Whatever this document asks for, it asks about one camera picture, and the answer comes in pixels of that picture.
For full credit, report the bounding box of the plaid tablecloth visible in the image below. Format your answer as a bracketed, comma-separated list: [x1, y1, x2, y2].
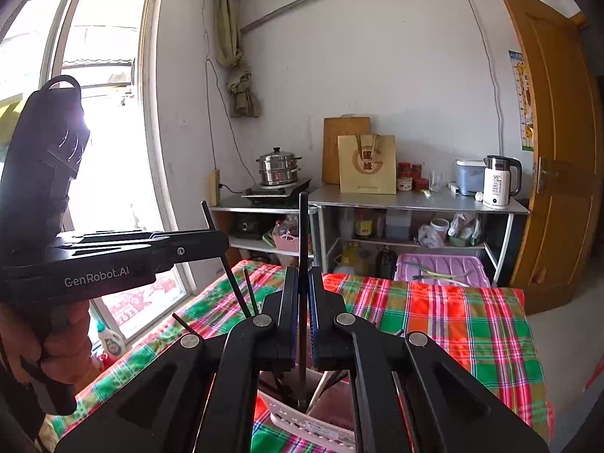
[44, 260, 554, 452]

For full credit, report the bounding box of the clear drinking glass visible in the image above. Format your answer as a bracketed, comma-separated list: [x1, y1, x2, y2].
[429, 171, 442, 192]

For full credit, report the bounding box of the brown wooden door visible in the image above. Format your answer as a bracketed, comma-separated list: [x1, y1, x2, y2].
[503, 0, 603, 314]

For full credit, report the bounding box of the hanging green cloth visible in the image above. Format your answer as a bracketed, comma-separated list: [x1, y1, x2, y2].
[215, 0, 261, 118]

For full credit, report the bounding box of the steel kitchen shelf table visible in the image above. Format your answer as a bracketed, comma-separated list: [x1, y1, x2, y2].
[308, 184, 530, 287]

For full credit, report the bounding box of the wooden cutting board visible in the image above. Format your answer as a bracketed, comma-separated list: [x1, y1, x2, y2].
[321, 114, 372, 186]

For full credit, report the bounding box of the wall power socket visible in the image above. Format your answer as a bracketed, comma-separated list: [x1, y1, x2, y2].
[208, 169, 220, 206]

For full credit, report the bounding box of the purple plastic storage lid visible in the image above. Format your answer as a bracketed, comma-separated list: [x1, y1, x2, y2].
[394, 254, 492, 287]

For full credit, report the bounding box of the person's left hand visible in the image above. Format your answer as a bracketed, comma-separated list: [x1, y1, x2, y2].
[1, 300, 96, 391]

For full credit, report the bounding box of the white electric kettle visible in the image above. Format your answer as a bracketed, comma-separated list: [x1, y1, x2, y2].
[483, 156, 522, 209]

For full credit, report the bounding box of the stainless steel steamer pot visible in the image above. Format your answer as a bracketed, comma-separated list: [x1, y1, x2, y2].
[256, 147, 302, 186]

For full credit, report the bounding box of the translucent blue storage container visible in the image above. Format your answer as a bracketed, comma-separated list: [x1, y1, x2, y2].
[455, 160, 486, 196]

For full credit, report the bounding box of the red lidded jar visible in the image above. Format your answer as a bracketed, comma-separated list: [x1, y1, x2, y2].
[397, 162, 414, 192]

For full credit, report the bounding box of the tan paper gift bag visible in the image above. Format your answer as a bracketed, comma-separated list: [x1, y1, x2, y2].
[338, 134, 397, 194]

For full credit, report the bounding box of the pink plastic utensil basket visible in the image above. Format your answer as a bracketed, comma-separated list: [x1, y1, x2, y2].
[258, 369, 355, 452]

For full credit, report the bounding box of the pink woven basket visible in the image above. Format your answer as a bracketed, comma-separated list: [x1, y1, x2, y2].
[272, 229, 300, 253]

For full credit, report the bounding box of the white window frame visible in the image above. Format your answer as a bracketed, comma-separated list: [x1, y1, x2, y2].
[0, 0, 200, 350]

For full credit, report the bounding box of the low steel side shelf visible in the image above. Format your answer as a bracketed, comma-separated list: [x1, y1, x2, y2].
[211, 195, 299, 266]

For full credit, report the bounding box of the wall calendar poster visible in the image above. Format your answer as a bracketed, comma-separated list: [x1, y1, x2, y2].
[508, 50, 535, 151]

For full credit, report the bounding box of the black induction cooker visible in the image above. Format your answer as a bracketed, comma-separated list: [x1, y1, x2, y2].
[240, 178, 311, 203]

